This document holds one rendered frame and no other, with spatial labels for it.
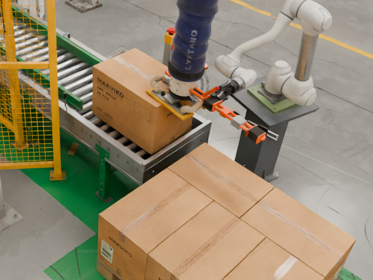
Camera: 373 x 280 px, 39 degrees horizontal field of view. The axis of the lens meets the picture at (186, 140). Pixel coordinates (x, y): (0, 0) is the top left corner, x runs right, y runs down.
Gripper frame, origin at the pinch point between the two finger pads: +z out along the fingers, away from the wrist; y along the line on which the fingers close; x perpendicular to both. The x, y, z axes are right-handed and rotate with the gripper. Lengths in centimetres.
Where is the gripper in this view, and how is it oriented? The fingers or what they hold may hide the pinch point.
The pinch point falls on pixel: (214, 98)
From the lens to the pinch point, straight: 326.3
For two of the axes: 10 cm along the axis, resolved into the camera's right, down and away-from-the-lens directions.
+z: -6.5, 4.2, -6.4
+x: -7.5, -4.9, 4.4
